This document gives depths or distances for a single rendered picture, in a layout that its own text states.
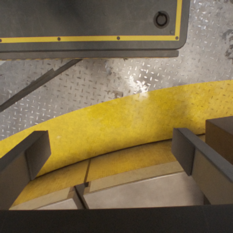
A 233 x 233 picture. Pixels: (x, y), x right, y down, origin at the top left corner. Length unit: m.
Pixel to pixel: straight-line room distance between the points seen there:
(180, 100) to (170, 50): 0.42
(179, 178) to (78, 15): 0.61
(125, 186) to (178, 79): 0.55
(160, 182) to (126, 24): 0.53
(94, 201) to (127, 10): 0.63
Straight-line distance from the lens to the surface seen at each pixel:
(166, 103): 0.86
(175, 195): 0.71
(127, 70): 0.80
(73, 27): 0.50
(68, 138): 0.91
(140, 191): 0.67
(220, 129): 0.53
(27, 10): 0.55
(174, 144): 0.17
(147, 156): 0.80
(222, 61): 0.96
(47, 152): 0.17
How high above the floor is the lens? 0.80
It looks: 73 degrees down
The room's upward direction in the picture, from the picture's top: 176 degrees clockwise
